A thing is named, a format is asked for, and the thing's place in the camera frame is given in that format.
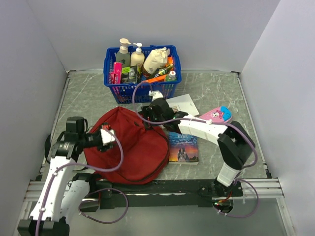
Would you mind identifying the red backpack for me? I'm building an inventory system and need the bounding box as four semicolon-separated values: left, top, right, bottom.
84;107;170;184

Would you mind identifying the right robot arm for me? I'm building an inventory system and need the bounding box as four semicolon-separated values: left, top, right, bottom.
138;90;257;196

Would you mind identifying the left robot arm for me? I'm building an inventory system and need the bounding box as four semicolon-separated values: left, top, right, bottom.
17;117;115;236

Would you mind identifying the beige paper bag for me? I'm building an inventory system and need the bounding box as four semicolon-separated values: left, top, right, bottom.
142;47;170;75

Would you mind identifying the white book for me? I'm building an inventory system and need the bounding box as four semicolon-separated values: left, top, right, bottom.
166;94;199;116

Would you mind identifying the green drink bottle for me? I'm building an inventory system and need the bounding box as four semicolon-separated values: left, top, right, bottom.
165;70;177;82

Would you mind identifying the blue plastic basket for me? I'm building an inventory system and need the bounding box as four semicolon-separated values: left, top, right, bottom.
103;45;182;104

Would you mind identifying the blue Jane Eyre book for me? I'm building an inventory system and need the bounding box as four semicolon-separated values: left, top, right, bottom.
169;132;199;165

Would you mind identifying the black and green box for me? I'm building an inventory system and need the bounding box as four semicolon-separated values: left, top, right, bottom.
121;65;141;84

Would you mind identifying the pink box in basket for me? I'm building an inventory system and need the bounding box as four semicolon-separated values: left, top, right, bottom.
110;62;123;84

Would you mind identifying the orange package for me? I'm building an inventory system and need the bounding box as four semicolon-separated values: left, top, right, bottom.
140;57;174;83

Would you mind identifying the cream pump bottle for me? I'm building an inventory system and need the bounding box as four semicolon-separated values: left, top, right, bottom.
130;43;145;69

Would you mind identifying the grey pump bottle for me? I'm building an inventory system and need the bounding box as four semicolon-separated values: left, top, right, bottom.
116;38;131;68

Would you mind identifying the pink cartoon pencil case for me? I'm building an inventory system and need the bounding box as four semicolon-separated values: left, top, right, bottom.
199;106;232;123

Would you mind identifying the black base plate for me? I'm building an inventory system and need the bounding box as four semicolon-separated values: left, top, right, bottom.
72;173;243;209

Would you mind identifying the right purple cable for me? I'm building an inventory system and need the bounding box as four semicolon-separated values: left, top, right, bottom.
132;81;260;219

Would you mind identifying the aluminium rail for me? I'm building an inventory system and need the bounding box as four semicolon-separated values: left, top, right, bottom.
23;178;284;202

